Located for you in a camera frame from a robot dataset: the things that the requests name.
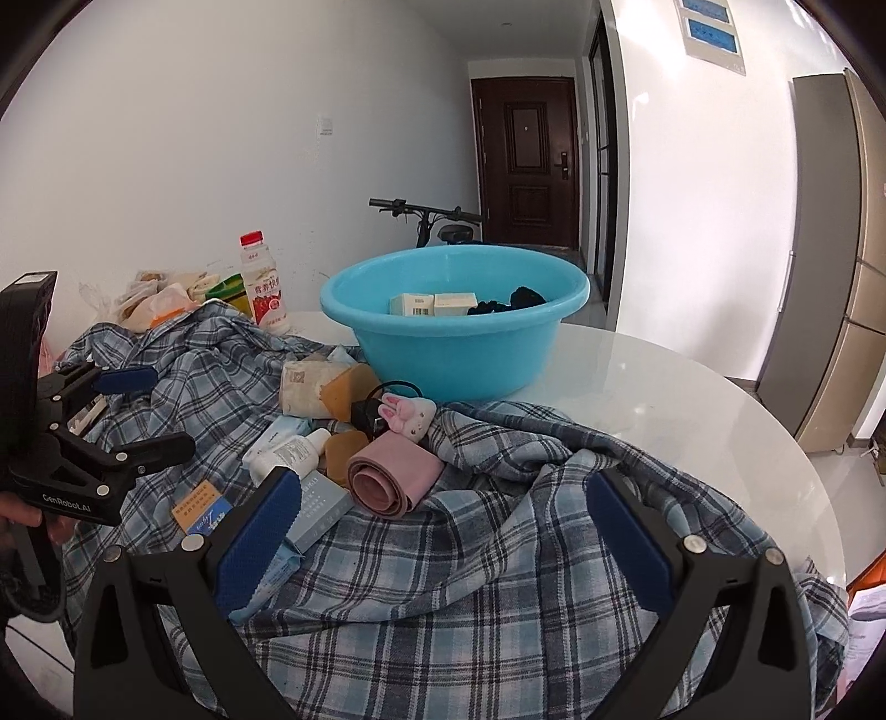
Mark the pink band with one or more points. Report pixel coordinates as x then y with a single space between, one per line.
392 475

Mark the amber soap bar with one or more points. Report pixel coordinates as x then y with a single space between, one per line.
338 451

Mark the blue plastic basin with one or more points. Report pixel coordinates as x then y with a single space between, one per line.
476 357

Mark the beige paper packet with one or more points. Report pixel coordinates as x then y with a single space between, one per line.
301 383

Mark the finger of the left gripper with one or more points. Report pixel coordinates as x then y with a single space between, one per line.
121 380
131 456

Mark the strawberry milk bottle red cap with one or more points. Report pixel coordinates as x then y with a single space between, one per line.
263 284

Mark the white lotion bottle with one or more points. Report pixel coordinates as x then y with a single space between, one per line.
300 453

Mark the grey blue box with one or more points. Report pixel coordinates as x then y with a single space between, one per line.
324 503

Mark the black scrunchie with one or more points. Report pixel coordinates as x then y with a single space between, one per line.
521 298

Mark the amber soap case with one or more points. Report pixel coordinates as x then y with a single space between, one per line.
353 385

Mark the black cable charger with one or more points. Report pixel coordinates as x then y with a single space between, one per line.
366 415

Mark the white square box in basin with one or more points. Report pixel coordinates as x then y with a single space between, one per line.
454 303

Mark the person's left hand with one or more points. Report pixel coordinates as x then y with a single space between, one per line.
14 511

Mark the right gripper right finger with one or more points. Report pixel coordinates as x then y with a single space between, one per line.
760 667

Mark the pink bunny toy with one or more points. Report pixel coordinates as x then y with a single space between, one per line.
408 417

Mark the blue packet under shirt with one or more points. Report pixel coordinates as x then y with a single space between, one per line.
282 427

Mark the dark brown door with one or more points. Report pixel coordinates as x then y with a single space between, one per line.
526 159

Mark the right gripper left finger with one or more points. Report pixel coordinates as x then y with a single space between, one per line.
125 666

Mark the blue plaid shirt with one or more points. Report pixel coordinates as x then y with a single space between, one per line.
495 598

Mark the black bicycle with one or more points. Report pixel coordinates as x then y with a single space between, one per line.
454 226

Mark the light blue tissue pack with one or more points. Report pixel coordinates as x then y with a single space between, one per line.
282 566

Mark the pile of snack bags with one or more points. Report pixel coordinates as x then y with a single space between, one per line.
151 298

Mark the green yellow package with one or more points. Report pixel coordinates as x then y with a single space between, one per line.
233 292

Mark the blue wall signs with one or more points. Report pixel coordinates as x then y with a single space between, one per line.
709 33

